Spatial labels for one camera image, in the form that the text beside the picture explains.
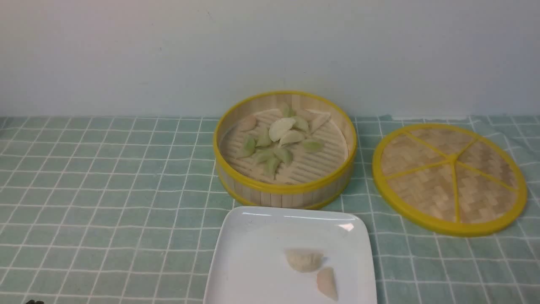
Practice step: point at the pink dumpling in steamer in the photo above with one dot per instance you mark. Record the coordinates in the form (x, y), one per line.
(247, 124)

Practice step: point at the green dumpling right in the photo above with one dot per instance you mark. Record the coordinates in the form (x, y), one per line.
(312, 146)

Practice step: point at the green dumpling left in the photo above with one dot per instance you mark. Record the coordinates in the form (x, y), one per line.
(248, 146)

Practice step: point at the green dumpling front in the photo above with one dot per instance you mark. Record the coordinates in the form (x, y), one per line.
(271, 166)

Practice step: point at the white square plate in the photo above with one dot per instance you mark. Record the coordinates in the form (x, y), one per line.
(249, 264)

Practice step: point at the bamboo steamer lid yellow rim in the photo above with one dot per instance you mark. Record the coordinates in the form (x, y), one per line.
(449, 180)

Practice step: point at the white dumpling on plate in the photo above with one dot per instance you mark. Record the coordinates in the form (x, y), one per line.
(304, 260)

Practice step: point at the bamboo steamer basket yellow rim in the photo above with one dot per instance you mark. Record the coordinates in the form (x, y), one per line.
(303, 180)

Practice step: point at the green dumpling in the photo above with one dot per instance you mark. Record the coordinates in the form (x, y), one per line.
(248, 146)
(312, 146)
(271, 166)

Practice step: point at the white dumpling centre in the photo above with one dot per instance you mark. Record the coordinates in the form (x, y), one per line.
(291, 137)

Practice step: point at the green checked tablecloth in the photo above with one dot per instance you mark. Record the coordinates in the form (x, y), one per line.
(127, 210)

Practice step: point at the large white dumpling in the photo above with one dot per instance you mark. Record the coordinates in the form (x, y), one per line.
(280, 127)

